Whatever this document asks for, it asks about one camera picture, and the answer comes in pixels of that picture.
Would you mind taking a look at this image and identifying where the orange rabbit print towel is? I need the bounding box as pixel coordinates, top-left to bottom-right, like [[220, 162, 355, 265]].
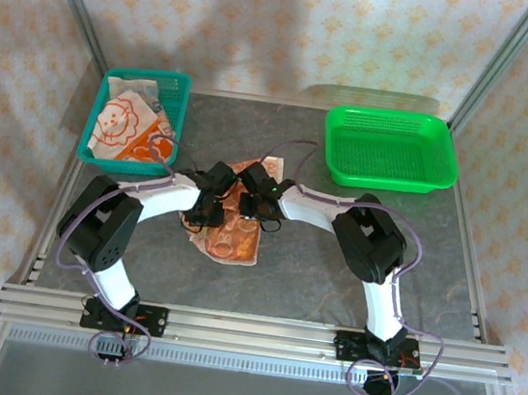
[[186, 148, 286, 270]]

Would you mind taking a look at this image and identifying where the lion and flower print towel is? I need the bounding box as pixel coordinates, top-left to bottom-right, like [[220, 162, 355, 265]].
[[85, 86, 181, 170]]

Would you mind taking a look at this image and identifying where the rabbit lettering print towel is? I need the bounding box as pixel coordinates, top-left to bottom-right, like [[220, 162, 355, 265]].
[[103, 71, 170, 115]]

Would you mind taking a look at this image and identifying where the teal plastic basket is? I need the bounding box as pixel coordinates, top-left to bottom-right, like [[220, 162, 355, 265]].
[[74, 61, 194, 183]]

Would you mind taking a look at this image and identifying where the bright green plastic basket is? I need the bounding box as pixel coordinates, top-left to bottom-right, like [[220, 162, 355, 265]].
[[317, 100, 467, 202]]

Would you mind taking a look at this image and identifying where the black left gripper cable loop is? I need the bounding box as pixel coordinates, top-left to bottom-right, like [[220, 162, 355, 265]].
[[176, 209, 208, 236]]

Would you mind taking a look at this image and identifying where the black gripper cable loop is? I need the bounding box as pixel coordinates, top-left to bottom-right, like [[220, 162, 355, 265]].
[[176, 209, 208, 236], [257, 213, 285, 236]]

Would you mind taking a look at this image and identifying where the black right gripper cable loop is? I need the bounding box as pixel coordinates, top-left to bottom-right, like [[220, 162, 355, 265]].
[[257, 213, 285, 236]]

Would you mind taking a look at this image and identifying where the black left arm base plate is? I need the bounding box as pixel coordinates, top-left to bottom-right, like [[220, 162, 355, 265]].
[[78, 296, 170, 340]]

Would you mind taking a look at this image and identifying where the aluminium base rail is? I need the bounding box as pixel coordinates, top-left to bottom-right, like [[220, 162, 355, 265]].
[[0, 280, 517, 390]]

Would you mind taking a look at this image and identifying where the aluminium table side rail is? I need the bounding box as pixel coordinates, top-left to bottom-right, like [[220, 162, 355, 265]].
[[420, 124, 519, 346], [7, 64, 111, 295]]

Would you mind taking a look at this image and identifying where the slotted grey cable duct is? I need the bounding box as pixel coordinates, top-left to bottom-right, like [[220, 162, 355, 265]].
[[6, 323, 496, 395]]

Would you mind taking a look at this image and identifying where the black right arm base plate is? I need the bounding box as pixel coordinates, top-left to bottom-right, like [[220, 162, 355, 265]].
[[331, 327, 424, 374]]

